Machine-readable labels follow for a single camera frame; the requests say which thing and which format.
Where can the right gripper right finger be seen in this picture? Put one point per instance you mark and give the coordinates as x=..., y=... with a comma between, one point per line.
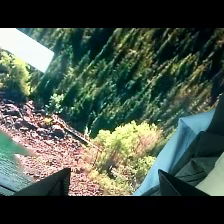
x=173, y=186

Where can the cream garment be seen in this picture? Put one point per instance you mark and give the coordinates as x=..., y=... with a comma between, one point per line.
x=215, y=181

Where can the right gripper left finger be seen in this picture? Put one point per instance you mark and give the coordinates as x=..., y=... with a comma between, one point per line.
x=53, y=185

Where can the dark grey garment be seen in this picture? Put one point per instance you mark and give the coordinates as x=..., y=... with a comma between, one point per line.
x=203, y=146

